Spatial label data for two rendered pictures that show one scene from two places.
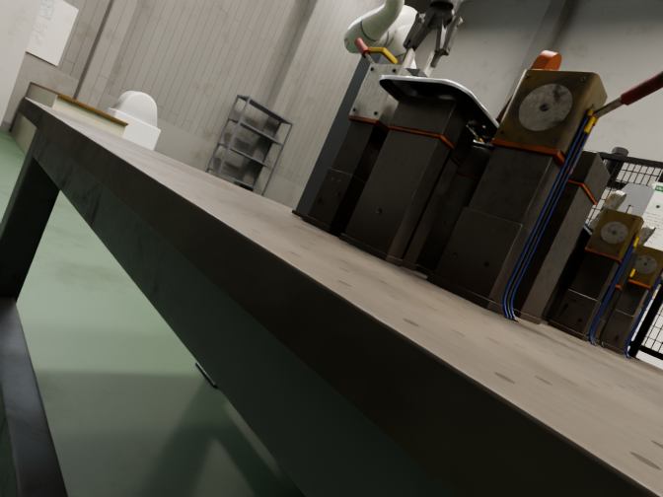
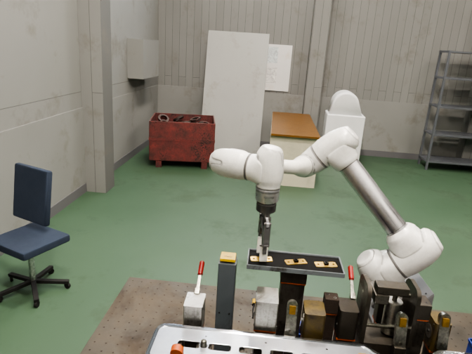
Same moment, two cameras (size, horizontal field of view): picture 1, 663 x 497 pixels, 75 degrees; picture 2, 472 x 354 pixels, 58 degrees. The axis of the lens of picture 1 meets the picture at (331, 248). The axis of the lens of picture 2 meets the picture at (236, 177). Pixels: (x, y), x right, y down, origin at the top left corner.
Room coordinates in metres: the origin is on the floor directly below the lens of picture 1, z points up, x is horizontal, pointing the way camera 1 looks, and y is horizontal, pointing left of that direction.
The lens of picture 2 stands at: (0.14, -1.06, 1.95)
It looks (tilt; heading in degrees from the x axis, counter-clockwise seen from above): 17 degrees down; 49
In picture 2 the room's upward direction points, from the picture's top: 4 degrees clockwise
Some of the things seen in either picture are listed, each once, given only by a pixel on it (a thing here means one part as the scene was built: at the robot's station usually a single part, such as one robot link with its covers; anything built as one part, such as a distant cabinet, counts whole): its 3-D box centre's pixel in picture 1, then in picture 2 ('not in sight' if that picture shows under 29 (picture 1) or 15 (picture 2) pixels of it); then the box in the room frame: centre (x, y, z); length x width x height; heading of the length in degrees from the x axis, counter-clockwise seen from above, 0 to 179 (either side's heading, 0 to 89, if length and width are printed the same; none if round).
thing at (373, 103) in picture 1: (354, 152); (194, 338); (0.93, 0.04, 0.88); 0.12 x 0.07 x 0.36; 46
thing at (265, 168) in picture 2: not in sight; (266, 165); (1.19, 0.00, 1.54); 0.13 x 0.11 x 0.16; 116
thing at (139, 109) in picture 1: (128, 134); (343, 127); (6.58, 3.55, 0.65); 0.69 x 0.59 x 1.30; 136
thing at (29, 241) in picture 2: not in sight; (30, 233); (0.88, 2.16, 0.48); 0.56 x 0.53 x 0.95; 43
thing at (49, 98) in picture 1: (63, 129); (290, 145); (5.40, 3.71, 0.39); 2.21 x 0.71 x 0.78; 45
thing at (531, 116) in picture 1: (522, 195); not in sight; (0.67, -0.24, 0.88); 0.14 x 0.09 x 0.36; 46
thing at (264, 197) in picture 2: not in sight; (267, 194); (1.20, -0.02, 1.43); 0.09 x 0.09 x 0.06
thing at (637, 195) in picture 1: (620, 223); not in sight; (1.75, -1.02, 1.17); 0.12 x 0.01 x 0.34; 46
